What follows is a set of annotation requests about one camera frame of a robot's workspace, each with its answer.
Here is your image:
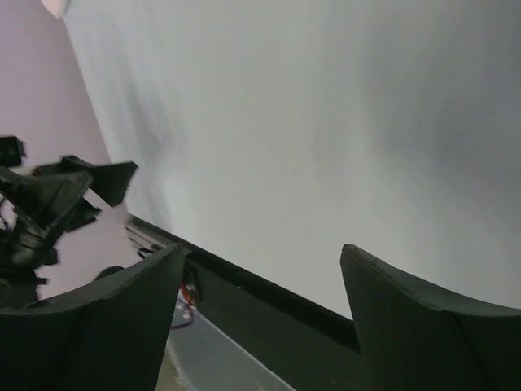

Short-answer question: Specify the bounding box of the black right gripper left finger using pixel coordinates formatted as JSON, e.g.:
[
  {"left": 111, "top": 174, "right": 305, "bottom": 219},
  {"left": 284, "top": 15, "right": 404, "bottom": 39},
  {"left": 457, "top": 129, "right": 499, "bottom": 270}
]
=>
[{"left": 1, "top": 244, "right": 184, "bottom": 390}]

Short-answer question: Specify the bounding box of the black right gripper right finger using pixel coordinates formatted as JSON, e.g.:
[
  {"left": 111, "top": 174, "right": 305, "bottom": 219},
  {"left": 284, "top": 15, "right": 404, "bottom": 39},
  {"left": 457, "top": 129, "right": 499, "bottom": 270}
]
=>
[{"left": 340, "top": 244, "right": 520, "bottom": 390}]

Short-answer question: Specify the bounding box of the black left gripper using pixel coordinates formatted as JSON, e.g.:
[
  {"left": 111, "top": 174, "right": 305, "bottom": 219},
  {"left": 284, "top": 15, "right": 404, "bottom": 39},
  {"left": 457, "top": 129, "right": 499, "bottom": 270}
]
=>
[{"left": 1, "top": 136, "right": 138, "bottom": 308}]

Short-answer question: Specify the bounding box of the cream and green t-shirt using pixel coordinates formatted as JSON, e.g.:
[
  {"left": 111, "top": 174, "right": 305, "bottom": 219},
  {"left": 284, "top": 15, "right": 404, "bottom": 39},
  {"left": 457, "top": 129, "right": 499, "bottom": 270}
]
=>
[{"left": 42, "top": 0, "right": 70, "bottom": 20}]

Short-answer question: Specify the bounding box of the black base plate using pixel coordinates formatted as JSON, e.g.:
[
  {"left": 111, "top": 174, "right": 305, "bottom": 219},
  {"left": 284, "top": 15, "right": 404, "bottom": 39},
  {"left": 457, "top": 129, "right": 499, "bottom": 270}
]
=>
[{"left": 125, "top": 217, "right": 366, "bottom": 390}]

